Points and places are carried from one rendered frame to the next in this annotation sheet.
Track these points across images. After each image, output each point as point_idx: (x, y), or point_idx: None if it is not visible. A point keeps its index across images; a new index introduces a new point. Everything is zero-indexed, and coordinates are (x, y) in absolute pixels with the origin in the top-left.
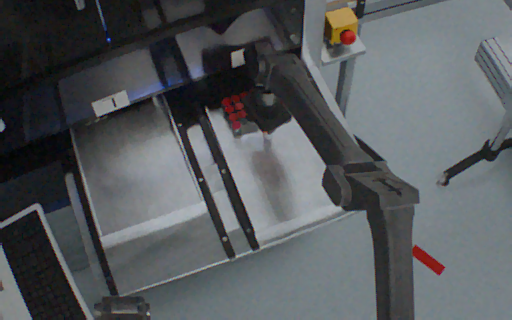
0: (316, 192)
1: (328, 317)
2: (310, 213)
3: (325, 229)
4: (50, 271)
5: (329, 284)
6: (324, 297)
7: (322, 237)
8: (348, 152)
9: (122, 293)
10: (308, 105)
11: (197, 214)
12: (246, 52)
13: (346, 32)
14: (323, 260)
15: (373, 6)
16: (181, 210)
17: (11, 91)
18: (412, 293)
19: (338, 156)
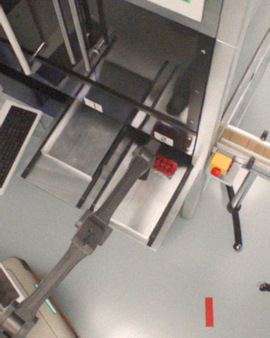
0: (134, 217)
1: (138, 281)
2: (120, 222)
3: (182, 242)
4: (14, 143)
5: (155, 267)
6: (147, 270)
7: (176, 244)
8: (102, 212)
9: (27, 179)
10: (120, 182)
11: (86, 179)
12: (149, 138)
13: (215, 169)
14: (165, 254)
15: (259, 170)
16: (80, 172)
17: (44, 62)
18: (58, 283)
19: (97, 210)
